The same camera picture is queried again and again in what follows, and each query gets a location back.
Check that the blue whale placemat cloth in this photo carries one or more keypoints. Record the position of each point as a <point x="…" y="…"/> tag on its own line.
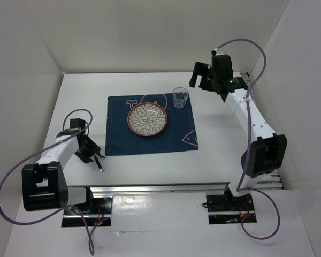
<point x="179" y="134"/>

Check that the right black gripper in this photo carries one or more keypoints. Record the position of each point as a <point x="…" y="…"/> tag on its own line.
<point x="200" y="69"/>

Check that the front aluminium rail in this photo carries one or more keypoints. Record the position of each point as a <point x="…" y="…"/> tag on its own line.
<point x="161" y="188"/>

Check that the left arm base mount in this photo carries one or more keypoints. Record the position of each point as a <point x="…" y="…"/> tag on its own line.
<point x="96" y="211"/>

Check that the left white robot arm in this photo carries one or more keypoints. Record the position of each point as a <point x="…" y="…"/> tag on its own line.
<point x="43" y="183"/>

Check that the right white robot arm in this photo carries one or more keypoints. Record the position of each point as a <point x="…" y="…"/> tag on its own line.
<point x="236" y="88"/>

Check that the silver table knife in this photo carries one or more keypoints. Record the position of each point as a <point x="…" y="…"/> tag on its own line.
<point x="101" y="169"/>

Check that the floral ceramic plate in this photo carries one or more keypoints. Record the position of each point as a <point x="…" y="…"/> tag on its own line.
<point x="147" y="119"/>

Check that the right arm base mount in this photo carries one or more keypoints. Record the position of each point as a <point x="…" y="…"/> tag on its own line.
<point x="222" y="209"/>

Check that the clear plastic cup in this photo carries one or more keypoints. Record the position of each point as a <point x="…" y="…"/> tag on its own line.
<point x="180" y="96"/>

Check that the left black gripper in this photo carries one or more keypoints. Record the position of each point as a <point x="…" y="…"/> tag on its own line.
<point x="93" y="148"/>

